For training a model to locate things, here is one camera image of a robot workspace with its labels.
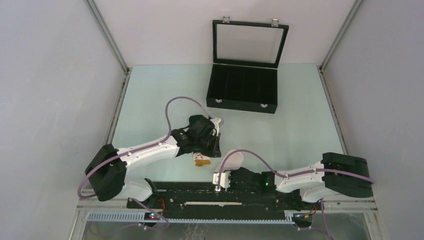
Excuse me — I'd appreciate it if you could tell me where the black display case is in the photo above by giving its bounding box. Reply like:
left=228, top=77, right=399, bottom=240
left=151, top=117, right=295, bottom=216
left=206, top=16, right=290, bottom=114

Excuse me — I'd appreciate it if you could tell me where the white sock with black stripes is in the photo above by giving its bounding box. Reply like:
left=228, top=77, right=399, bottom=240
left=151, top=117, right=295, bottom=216
left=214, top=149, right=245, bottom=173

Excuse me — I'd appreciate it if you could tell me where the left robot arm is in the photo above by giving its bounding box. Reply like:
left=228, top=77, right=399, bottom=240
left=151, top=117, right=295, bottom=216
left=85, top=115, right=223, bottom=208

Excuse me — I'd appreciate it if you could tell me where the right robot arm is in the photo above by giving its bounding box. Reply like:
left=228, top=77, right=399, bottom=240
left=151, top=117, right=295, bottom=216
left=212, top=150, right=374, bottom=209

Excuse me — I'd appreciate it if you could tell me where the green snowman sock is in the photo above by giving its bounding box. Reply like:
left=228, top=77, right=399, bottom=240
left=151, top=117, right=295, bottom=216
left=188, top=114, right=212, bottom=168

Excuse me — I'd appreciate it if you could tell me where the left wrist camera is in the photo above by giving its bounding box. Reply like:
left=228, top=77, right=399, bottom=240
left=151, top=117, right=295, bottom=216
left=209, top=117, right=223, bottom=136

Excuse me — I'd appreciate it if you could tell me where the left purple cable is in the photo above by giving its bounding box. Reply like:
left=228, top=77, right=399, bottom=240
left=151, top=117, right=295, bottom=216
left=77, top=96, right=211, bottom=229

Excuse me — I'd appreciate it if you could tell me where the purple cable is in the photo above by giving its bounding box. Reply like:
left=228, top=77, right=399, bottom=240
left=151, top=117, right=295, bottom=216
left=215, top=149, right=375, bottom=240
left=77, top=96, right=211, bottom=229

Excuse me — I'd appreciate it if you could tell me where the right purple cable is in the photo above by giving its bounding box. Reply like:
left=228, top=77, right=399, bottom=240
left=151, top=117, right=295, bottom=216
left=215, top=149, right=375, bottom=240

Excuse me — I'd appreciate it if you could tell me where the right aluminium frame post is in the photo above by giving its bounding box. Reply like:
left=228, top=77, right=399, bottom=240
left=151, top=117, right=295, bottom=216
left=318, top=0, right=365, bottom=72

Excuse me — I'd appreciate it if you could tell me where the aluminium frame post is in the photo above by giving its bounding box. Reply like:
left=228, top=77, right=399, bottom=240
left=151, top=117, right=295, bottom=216
left=318, top=0, right=365, bottom=72
left=84, top=0, right=130, bottom=74

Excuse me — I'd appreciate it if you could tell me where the left aluminium frame post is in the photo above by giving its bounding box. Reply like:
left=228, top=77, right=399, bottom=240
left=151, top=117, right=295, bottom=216
left=84, top=0, right=130, bottom=74

